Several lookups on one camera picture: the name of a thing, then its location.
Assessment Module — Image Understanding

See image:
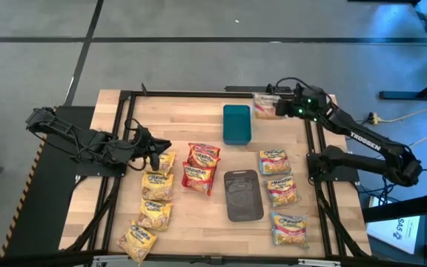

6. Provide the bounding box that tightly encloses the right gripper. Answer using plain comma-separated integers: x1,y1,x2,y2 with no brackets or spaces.
274,85,329,123

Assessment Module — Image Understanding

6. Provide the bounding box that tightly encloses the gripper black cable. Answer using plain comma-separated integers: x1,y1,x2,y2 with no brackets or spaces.
274,76,304,93
123,117,148,172

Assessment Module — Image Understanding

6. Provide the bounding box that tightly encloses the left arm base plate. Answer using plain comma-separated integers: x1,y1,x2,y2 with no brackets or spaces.
76,162,128,178

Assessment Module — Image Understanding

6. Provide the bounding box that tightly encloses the black hazard-edged floor mat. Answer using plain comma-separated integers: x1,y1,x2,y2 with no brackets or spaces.
0,105,96,257

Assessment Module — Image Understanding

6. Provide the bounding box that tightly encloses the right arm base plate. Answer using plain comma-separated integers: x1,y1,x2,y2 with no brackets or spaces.
307,152,361,183

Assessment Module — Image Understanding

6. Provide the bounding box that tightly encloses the dark grey plastic bin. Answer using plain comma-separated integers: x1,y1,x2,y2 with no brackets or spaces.
223,169,265,223

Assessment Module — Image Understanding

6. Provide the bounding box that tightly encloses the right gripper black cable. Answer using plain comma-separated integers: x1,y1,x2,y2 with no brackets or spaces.
274,76,304,93

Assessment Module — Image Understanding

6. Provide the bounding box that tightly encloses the white printed sign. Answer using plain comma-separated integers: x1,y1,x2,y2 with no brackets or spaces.
364,195,422,255

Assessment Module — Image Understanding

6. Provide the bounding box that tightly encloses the black crossbar with brackets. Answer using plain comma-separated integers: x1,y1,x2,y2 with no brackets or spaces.
0,250,427,267

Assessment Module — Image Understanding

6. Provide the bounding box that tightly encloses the teal plastic bin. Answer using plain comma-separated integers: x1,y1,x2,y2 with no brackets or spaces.
222,104,253,146

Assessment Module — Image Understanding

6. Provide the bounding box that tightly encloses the black floor cable bundle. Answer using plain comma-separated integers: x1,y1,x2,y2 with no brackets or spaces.
357,161,427,205

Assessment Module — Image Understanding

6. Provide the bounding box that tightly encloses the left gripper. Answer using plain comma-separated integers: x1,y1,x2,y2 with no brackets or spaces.
133,125,173,172

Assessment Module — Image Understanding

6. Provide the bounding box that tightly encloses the black aluminium table frame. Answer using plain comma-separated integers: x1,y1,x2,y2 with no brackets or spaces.
63,83,373,263

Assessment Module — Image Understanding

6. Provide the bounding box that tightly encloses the yellow extension cord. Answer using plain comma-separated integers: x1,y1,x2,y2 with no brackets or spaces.
380,96,427,124

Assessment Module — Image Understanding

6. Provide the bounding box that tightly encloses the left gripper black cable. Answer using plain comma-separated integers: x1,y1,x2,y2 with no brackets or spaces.
123,117,148,172

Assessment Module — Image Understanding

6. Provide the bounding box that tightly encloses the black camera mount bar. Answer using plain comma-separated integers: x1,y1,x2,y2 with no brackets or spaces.
224,83,293,94

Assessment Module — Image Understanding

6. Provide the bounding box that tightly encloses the yellow Maruchan noodle pack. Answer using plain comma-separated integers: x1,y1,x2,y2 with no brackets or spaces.
136,199,173,232
116,220,159,263
157,151,176,177
141,172,176,202

